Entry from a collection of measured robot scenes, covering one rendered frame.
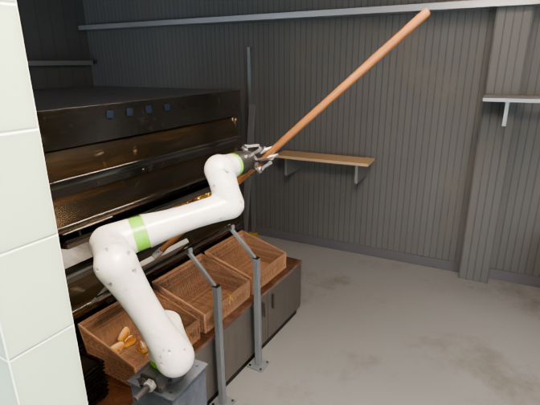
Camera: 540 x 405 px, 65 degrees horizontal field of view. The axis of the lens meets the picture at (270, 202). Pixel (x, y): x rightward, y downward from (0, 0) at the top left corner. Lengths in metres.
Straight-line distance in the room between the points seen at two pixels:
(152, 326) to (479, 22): 4.29
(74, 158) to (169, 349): 1.49
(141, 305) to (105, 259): 0.18
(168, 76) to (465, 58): 3.81
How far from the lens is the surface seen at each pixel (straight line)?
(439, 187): 5.13
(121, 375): 2.78
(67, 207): 2.67
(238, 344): 3.38
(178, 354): 1.50
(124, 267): 1.30
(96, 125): 2.72
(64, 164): 2.62
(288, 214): 5.76
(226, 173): 1.51
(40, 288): 0.69
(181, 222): 1.48
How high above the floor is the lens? 2.33
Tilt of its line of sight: 18 degrees down
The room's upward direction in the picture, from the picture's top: 1 degrees counter-clockwise
